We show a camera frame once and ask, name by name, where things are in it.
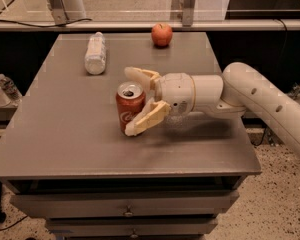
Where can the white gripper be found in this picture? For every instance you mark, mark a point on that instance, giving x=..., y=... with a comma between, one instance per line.
x=175, y=91

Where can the red coke can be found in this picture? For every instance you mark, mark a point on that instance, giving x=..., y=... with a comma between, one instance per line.
x=130, y=100

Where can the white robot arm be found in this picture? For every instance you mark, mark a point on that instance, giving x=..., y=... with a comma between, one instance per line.
x=239, y=88

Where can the red apple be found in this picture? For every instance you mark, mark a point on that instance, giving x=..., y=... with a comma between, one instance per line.
x=161, y=34

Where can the clear plastic water bottle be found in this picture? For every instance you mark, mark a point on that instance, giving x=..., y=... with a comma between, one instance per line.
x=95, y=57

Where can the grey drawer cabinet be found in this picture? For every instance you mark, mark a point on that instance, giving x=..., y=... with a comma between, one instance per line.
x=64, y=137

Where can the top grey drawer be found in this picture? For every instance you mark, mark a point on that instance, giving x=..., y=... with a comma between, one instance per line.
x=124, y=204

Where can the grey drawer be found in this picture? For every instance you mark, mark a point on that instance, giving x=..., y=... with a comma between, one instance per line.
x=132, y=226
x=124, y=204

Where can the lower grey drawer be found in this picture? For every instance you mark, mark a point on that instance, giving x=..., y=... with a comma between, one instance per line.
x=132, y=226

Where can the small bottle on side shelf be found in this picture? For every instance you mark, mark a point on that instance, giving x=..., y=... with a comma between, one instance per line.
x=10, y=88

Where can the grey metal bracket right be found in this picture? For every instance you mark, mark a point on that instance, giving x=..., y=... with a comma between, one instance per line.
x=183, y=10

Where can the grey metal bracket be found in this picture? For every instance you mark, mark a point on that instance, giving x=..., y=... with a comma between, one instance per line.
x=183, y=10
x=58, y=11

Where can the grey metal bracket left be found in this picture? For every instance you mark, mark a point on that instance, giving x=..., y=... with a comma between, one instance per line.
x=58, y=11

